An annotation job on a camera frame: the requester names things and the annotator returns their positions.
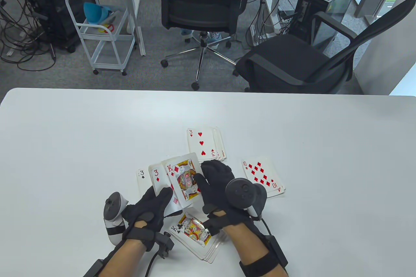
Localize person's right hand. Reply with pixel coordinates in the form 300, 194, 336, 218
194, 160, 261, 235

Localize person's left hand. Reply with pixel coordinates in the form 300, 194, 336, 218
122, 186, 183, 251

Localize king of diamonds playing card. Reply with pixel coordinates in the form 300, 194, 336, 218
162, 153, 203, 209

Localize king of clubs playing card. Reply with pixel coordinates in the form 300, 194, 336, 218
169, 212, 225, 256

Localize pile of heart playing cards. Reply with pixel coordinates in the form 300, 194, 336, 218
187, 127, 227, 162

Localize three of hearts playing card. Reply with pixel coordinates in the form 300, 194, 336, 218
187, 128, 217, 161

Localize ten of diamonds playing card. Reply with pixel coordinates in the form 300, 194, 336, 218
241, 157, 282, 198

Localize pile of club playing cards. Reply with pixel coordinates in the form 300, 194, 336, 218
169, 212, 225, 264

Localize pile of diamond playing cards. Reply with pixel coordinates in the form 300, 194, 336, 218
241, 157, 286, 198

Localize person's left forearm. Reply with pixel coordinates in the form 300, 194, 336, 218
101, 239, 147, 277

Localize person's right forearm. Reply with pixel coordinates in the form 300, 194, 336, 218
224, 225, 288, 277

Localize grey white VR controller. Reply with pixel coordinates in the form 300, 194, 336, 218
225, 178, 267, 220
103, 192, 129, 245

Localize black mesh office chair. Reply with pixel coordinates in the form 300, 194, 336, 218
235, 0, 416, 94
154, 0, 253, 91

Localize white power strip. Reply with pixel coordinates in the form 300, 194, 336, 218
276, 9, 295, 25

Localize blue plastic funnel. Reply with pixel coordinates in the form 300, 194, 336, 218
83, 2, 112, 25

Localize black glass computer tower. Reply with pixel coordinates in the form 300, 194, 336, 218
288, 0, 356, 48

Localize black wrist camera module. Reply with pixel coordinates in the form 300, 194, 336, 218
201, 217, 228, 237
155, 232, 175, 258

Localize black forearm strap with box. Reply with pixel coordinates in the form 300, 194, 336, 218
239, 235, 289, 277
83, 259, 104, 277

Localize hanging black cables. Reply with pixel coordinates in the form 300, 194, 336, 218
239, 0, 294, 47

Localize tangle of black floor cables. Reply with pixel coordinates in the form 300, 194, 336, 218
0, 0, 57, 71

